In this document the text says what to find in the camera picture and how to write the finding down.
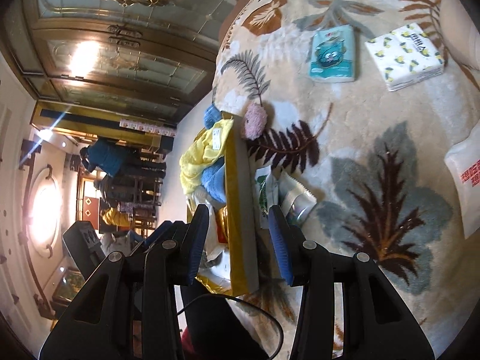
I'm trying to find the person in blue jacket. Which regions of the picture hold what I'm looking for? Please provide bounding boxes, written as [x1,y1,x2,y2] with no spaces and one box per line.
[80,137,166,179]

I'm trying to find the teal cartoon tissue pack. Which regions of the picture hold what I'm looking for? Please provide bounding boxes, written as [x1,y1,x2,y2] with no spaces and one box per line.
[308,25,356,83]

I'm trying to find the green white medicine packet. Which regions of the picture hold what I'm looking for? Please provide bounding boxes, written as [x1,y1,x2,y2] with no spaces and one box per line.
[254,166,279,229]

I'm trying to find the white red-text packet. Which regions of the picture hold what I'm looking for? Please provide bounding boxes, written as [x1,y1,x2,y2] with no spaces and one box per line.
[444,123,480,239]

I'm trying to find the pink and brown plush toy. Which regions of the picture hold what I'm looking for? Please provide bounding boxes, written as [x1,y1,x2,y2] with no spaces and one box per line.
[241,103,268,141]

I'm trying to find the blue terry towel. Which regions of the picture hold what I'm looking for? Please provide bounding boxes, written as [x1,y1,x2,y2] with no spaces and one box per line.
[201,104,226,204]

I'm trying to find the ornate glass wooden door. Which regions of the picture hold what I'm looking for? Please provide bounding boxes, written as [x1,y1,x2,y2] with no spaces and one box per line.
[1,0,238,125]

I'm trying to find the leaf patterned beige blanket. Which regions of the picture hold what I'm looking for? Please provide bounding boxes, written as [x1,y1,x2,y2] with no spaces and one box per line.
[213,0,479,359]

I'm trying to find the black cable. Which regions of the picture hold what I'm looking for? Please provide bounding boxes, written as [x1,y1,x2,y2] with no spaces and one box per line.
[175,292,285,360]

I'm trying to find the lemon print tissue pack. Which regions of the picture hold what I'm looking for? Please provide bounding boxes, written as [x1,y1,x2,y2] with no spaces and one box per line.
[364,23,445,92]

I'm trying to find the yellow terry towel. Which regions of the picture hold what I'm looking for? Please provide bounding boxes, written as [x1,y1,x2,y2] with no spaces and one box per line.
[179,119,233,195]

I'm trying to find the gold cardboard box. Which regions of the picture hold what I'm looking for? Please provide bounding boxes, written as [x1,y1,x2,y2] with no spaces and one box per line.
[197,111,259,296]

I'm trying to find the white foil sachet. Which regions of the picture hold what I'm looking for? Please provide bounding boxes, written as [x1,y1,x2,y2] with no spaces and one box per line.
[278,172,317,228]

